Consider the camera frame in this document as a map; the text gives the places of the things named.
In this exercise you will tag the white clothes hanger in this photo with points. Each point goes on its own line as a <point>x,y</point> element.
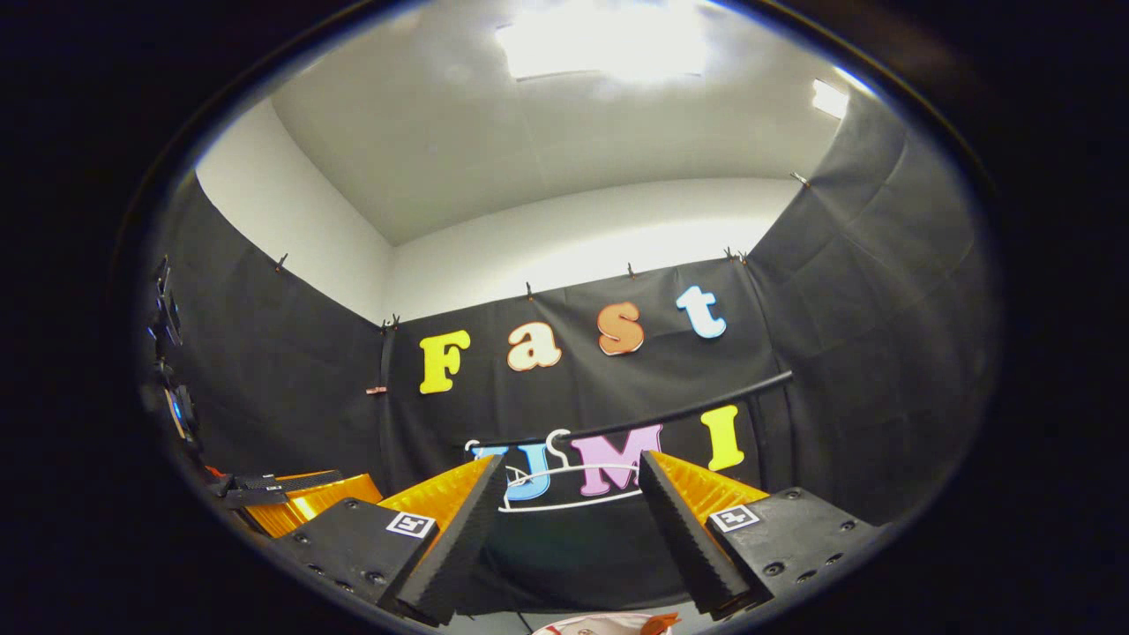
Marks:
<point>472,443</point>
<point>573,504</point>

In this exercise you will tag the large ceiling light panel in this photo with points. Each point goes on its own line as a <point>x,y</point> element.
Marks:
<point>600,44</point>

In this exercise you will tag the black backdrop cloth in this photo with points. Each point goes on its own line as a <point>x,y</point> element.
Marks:
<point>882,353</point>

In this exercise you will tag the black clothes rail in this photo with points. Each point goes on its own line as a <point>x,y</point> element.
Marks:
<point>706,404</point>

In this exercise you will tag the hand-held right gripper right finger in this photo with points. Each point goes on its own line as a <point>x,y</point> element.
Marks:
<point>684,538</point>

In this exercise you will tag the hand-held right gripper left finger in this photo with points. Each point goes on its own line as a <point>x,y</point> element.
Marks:
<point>454,547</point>

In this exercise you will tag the small ceiling light panel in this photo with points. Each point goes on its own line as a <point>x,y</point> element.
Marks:
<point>829,99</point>

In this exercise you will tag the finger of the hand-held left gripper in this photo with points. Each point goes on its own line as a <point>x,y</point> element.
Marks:
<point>256,496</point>
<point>265,481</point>

